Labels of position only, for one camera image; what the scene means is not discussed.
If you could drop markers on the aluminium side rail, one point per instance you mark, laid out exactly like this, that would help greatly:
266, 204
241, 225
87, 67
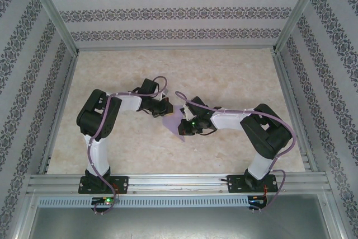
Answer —
61, 110
284, 82

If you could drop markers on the lilac cloth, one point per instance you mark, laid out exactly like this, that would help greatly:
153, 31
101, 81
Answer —
173, 124

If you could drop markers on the aluminium mounting rail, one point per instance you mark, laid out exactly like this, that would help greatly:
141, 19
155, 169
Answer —
173, 183

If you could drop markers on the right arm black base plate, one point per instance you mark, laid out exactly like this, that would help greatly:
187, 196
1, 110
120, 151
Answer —
237, 184

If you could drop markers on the grey metal sheet panel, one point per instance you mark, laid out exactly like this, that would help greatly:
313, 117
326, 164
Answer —
179, 222

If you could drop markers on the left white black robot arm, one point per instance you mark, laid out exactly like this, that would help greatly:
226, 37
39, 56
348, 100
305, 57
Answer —
100, 155

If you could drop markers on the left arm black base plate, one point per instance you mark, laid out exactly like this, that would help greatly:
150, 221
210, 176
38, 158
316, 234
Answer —
123, 184

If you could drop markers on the aluminium frame post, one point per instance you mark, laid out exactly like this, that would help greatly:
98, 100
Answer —
297, 9
53, 9

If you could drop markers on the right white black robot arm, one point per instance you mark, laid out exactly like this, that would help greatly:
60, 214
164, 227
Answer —
263, 132

